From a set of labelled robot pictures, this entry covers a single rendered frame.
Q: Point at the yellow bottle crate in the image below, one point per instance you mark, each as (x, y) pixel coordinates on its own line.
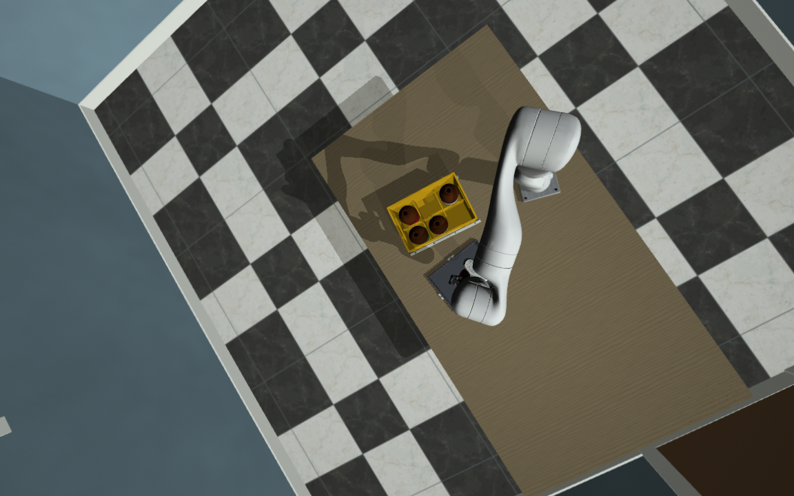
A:
(428, 204)

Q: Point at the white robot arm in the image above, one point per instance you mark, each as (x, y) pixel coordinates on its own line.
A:
(538, 138)

